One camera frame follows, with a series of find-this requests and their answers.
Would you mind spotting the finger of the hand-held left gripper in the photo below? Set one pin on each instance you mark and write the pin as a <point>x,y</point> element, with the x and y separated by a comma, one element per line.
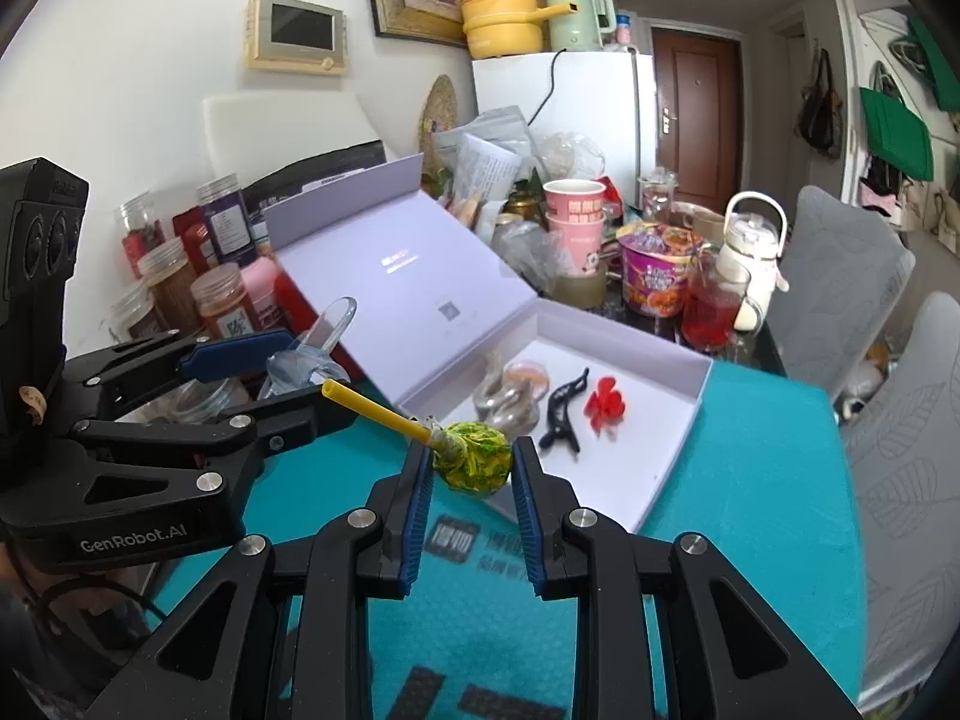
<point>315,412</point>
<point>240,356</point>

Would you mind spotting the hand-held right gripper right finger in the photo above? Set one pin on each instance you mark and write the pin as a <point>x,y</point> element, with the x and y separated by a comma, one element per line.
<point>529,525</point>

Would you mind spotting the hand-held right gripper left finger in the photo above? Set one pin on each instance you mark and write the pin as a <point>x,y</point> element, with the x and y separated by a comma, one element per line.
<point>416,525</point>

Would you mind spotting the green lollipop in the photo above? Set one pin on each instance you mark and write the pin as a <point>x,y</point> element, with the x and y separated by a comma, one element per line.
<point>472,461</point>

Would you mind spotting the clear plastic scoop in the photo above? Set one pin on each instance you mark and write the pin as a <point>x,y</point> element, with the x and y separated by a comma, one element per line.
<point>330,322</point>

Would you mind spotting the black hair clip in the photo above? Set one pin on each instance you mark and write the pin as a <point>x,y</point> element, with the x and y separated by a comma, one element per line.
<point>559,405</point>

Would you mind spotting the white gift box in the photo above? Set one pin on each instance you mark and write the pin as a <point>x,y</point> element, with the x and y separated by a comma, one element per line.
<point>637,450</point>

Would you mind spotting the orange jelly cup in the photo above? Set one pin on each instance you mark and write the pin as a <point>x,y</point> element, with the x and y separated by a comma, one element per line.
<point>525,382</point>

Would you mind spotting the orange jar with label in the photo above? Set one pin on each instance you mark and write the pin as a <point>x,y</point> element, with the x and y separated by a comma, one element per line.
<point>221,307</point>

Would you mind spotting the wide clear glass jar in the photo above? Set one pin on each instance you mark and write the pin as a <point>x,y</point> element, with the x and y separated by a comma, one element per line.
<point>202,401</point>

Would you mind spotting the jar with brown contents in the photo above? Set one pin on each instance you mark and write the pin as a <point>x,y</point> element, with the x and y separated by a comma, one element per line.
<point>172,292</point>

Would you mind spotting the jar with dark contents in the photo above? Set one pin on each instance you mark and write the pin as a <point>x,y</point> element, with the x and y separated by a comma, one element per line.
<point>139,319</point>

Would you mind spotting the jar with red contents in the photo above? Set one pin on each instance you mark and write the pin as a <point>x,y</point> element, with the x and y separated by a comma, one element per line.
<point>142,240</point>

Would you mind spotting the red bottle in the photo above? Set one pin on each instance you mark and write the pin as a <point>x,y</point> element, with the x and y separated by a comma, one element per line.
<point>196,240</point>

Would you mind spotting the purple label jar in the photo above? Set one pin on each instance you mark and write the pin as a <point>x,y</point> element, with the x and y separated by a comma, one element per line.
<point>225,225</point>

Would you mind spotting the black flat board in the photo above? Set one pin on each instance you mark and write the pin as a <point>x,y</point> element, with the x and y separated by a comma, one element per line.
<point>315,169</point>

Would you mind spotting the teal table mat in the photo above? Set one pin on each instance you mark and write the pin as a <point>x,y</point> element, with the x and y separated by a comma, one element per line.
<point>750,502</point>

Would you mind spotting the clear tape roll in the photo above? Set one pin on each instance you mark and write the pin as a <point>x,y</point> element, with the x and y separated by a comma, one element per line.
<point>581,291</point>

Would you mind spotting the glass mug with red drink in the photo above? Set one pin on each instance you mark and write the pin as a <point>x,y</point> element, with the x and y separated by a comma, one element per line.
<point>705,322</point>

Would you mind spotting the purple instant noodle bowl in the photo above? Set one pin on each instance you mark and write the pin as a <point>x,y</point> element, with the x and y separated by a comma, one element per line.
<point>656,281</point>

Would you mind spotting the pink panda paper cup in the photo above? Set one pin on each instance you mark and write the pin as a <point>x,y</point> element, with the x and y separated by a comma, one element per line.
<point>577,247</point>

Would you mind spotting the gold lid jar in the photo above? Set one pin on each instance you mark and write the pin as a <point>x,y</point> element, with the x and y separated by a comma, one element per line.
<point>525,206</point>

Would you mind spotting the folded newspaper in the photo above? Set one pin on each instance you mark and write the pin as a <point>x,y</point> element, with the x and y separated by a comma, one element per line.
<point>484,165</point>

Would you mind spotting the straw hat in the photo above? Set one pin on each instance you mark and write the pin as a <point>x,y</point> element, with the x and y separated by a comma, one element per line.
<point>439,112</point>

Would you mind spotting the red plastic bag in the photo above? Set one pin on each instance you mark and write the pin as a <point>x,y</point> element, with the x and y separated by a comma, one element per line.
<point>611,195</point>

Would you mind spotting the grey plastic mailer bag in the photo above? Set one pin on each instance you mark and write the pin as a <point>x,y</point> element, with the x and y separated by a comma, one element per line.
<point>495,124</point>

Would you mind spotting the beige ceramic cup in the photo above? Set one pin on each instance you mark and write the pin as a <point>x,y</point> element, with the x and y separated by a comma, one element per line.
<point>705,225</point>

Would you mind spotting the white teapot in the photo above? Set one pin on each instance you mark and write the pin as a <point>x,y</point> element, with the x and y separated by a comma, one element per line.
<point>750,255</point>

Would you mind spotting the crumpled clear plastic bag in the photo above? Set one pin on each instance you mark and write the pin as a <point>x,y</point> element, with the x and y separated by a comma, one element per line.
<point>574,154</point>

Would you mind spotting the grey leaf-pattern chair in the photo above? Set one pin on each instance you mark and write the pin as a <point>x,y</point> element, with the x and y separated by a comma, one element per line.
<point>907,502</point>
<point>840,292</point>

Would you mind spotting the white refrigerator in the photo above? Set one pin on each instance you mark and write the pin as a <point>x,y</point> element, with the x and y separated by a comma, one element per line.
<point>592,97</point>

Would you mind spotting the yellow pot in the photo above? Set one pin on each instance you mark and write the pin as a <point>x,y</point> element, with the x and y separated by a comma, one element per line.
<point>499,22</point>

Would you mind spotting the brown door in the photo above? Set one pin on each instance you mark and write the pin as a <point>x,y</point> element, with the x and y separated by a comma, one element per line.
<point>697,120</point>

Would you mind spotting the green electric kettle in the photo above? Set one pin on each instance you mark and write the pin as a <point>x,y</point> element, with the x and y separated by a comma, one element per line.
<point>570,15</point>

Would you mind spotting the small pink bottle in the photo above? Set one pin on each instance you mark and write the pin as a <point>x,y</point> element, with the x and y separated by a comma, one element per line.
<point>625,30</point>

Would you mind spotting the dark hanging bag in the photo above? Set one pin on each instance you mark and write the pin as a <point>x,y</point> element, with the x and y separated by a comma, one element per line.
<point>821,112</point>

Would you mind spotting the large green tote bag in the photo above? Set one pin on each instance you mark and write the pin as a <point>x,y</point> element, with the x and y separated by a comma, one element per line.
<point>937,60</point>

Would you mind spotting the wall intercom panel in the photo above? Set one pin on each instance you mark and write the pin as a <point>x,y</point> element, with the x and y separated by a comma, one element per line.
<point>300,26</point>

